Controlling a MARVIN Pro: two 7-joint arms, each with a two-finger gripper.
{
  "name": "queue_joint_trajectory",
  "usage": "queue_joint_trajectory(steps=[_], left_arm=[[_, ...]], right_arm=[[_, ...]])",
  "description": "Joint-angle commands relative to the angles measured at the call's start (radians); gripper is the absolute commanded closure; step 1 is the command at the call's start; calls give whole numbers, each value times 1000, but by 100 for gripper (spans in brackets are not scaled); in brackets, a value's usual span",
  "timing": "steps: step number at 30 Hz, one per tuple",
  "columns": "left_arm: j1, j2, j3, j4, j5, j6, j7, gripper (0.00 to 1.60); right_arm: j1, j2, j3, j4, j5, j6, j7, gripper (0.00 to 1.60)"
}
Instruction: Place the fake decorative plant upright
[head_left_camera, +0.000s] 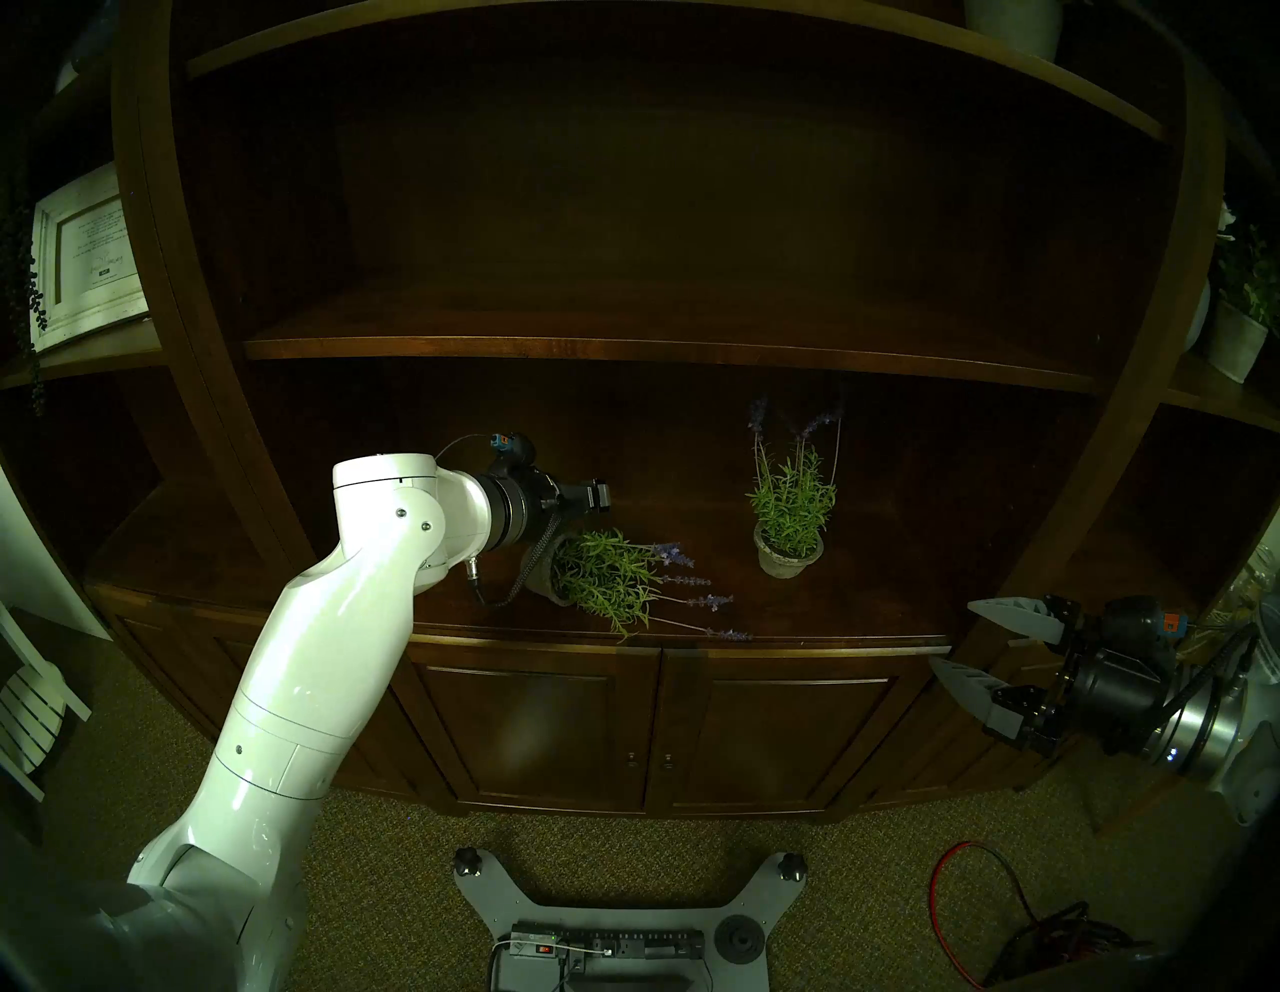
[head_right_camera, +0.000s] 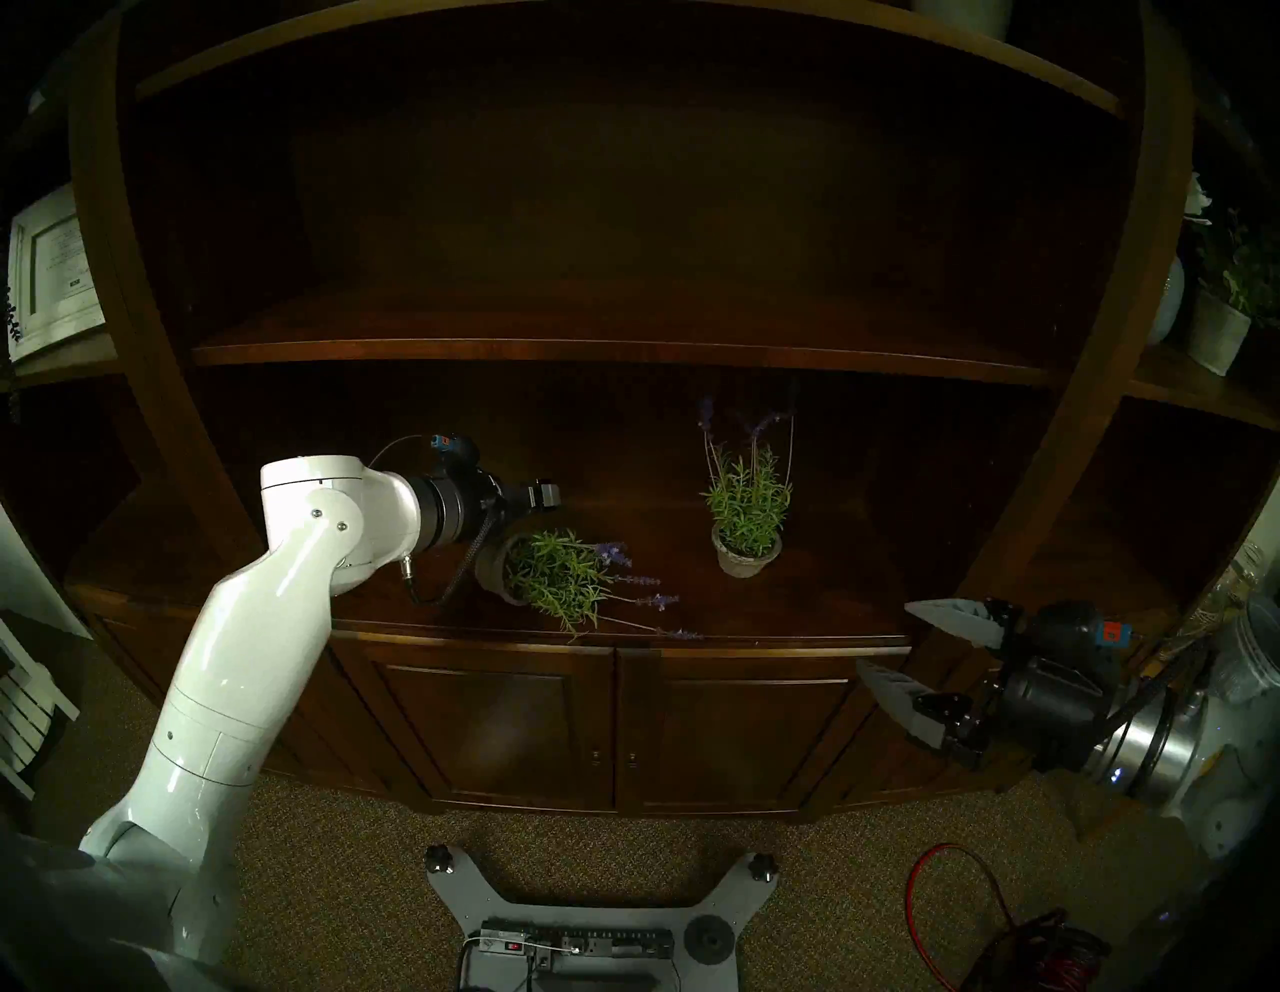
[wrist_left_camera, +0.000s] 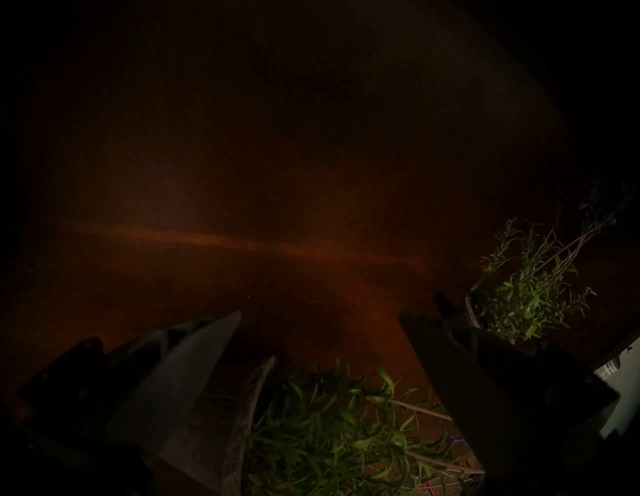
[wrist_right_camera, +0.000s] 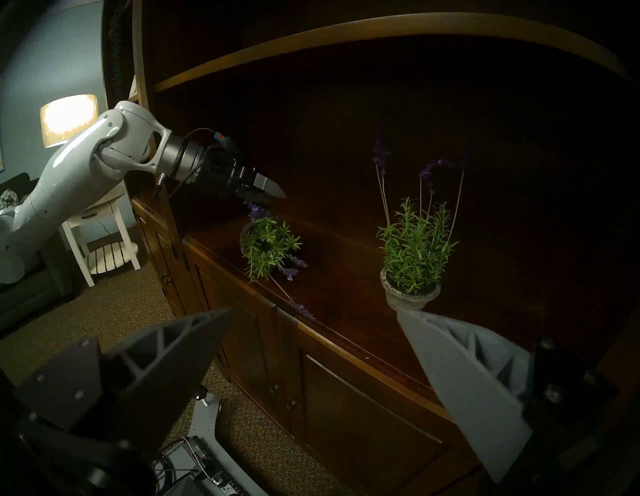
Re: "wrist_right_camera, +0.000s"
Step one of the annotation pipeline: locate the fake lavender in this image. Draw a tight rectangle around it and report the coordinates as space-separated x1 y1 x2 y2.
372 135 467 314
239 200 319 322

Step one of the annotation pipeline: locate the dark green sofa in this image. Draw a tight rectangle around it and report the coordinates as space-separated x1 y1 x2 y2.
0 172 76 333

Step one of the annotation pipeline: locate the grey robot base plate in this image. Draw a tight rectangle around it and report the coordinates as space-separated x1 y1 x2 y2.
160 385 263 496

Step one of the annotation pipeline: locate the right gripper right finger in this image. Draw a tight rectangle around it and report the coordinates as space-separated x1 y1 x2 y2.
397 310 533 483

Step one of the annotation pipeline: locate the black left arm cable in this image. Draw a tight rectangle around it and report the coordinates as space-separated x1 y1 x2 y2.
152 170 202 202

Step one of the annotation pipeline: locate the black power strip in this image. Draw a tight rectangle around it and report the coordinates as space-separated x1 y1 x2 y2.
197 447 246 496

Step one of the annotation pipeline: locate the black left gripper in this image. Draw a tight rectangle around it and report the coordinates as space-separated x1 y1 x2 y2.
199 144 287 207

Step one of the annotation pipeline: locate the black cable bundle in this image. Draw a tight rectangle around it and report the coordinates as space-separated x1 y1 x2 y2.
149 440 201 496

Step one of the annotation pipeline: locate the lit table lamp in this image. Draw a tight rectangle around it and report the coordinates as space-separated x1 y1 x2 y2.
40 94 100 149

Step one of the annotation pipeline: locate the dark trailing plant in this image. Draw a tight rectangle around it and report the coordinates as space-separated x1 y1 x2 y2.
104 5 125 101

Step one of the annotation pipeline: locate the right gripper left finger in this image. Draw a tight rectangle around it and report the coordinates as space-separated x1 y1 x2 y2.
14 307 236 453

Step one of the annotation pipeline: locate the white slatted wooden chair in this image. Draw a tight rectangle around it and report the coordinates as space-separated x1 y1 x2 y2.
60 182 142 288

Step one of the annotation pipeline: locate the dark wooden shelf cabinet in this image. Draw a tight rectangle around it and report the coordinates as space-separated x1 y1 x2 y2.
102 0 640 496

